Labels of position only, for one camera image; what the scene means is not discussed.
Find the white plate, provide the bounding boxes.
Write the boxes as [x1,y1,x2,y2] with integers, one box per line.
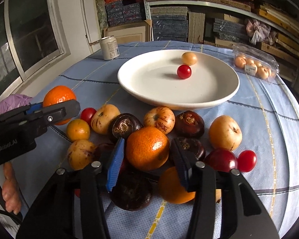
[117,49,240,110]

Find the small tan fruit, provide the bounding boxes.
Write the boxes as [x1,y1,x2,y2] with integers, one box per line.
[181,52,198,66]

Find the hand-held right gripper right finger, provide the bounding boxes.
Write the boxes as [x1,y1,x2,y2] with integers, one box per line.
[170,139,281,239]

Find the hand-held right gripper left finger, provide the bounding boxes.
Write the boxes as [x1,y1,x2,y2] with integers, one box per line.
[16,137,126,239]

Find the stack of blue floral boxes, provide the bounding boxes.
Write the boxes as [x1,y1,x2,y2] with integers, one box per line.
[105,0,145,26]

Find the pink crumpled cloth bag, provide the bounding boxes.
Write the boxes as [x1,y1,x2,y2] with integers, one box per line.
[245,19,277,46]

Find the dark red plum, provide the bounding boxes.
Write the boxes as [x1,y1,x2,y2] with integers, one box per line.
[204,148,239,173]
[92,143,115,166]

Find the green marbled panel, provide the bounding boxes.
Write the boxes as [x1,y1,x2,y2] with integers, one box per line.
[93,0,109,30]

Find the striped yellow pepino melon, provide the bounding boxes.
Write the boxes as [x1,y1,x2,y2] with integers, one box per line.
[91,104,121,135]
[143,107,176,135]
[66,139,98,171]

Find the wooden picture frame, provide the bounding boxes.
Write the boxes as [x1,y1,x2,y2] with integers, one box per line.
[103,20,152,46]

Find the white curved strip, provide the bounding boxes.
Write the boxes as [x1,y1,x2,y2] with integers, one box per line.
[79,0,101,46]

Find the red cherry tomato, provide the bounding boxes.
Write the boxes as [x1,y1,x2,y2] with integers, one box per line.
[237,150,257,173]
[177,65,192,79]
[80,108,97,127]

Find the stack of grey-blue boxes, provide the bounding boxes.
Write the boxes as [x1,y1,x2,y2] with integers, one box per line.
[151,6,190,41]
[213,17,250,43]

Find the white metal shelf rack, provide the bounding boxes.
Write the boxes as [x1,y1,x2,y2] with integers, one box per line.
[140,0,299,55]

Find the cluster of small tan fruits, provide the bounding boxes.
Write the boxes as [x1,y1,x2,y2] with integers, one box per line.
[234,55,272,79]

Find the white framed window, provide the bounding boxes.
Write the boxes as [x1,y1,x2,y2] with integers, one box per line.
[4,0,71,80]

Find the person's left hand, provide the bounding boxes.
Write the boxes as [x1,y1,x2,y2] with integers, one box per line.
[2,162,23,215]

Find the smooth orange tomato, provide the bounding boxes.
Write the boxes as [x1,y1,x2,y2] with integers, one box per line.
[158,166,198,205]

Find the clear plastic fruit box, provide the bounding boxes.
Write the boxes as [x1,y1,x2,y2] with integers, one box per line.
[232,43,280,84]

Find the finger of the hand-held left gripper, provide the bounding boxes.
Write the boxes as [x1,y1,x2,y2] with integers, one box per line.
[0,102,44,125]
[22,99,81,128]

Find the plain yellow pepino melon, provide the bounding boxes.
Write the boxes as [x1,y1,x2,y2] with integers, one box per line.
[209,115,243,152]

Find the dark brown water chestnut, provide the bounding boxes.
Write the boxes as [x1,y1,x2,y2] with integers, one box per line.
[174,111,205,139]
[110,170,154,212]
[176,137,206,165]
[108,113,143,145]

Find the purple plastic bag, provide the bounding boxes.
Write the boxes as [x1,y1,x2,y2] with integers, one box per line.
[0,94,33,117]

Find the white drink can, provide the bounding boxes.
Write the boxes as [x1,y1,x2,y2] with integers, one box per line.
[100,37,119,61]

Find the orange mandarin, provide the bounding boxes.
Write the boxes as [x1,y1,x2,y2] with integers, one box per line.
[125,126,170,171]
[43,86,77,125]

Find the pale grey upright boxes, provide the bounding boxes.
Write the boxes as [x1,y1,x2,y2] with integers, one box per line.
[188,11,205,43]

